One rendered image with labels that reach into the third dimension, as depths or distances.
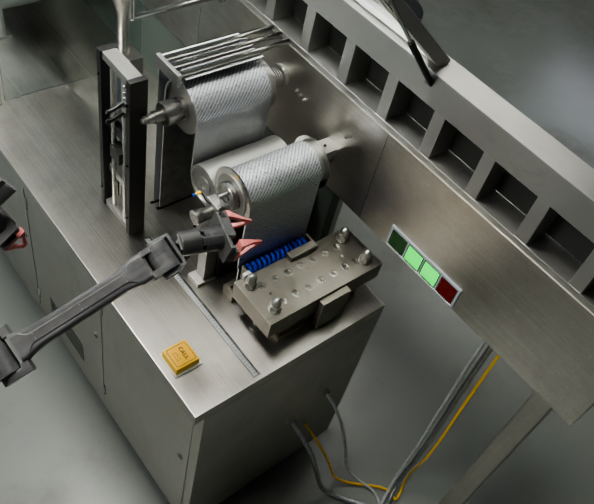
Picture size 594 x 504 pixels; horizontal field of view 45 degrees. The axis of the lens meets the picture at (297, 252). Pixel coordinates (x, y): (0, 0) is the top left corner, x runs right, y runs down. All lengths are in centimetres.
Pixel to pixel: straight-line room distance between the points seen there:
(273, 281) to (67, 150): 85
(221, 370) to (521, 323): 75
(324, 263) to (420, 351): 130
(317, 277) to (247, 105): 49
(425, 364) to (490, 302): 144
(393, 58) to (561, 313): 68
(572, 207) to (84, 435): 193
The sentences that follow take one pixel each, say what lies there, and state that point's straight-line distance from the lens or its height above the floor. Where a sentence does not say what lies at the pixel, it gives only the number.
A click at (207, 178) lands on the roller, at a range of 188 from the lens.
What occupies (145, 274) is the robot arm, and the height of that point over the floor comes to 130.
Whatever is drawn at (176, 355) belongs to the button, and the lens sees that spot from 187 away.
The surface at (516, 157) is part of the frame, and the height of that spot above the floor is 162.
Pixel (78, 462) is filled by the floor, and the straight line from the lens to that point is 276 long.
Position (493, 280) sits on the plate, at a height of 132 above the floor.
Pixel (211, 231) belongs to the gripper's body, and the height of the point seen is 131.
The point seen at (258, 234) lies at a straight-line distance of 186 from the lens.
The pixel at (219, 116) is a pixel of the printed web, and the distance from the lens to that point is 186.
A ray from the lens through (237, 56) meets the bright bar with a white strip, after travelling 188.
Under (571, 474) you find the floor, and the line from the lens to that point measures 319.
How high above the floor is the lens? 251
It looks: 48 degrees down
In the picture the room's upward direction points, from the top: 16 degrees clockwise
